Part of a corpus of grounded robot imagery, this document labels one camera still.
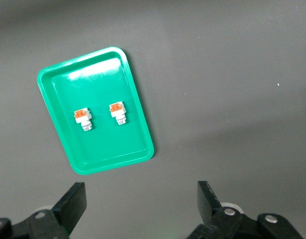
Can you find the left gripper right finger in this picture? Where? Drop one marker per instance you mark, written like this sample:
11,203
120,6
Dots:
207,199

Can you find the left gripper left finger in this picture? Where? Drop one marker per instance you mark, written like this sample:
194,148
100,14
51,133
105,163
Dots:
68,206

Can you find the white orange push button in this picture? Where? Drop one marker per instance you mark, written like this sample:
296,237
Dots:
82,118
117,112

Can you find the green plastic tray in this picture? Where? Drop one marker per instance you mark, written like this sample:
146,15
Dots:
105,144

